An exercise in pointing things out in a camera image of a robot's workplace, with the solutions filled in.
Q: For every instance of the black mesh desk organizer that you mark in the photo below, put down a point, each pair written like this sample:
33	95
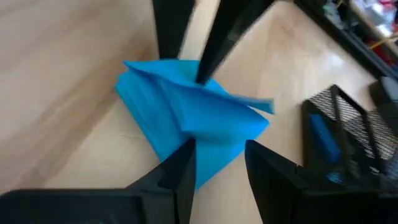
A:
351	118

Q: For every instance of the blue sticky note pad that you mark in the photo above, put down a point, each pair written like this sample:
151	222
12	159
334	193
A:
174	109

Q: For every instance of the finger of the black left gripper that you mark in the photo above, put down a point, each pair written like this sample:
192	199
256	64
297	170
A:
227	28
171	25

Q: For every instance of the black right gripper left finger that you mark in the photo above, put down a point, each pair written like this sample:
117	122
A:
93	208

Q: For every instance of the small blue rectangular block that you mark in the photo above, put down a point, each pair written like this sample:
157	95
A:
325	138

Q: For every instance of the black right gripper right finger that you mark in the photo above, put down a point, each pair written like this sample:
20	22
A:
295	202

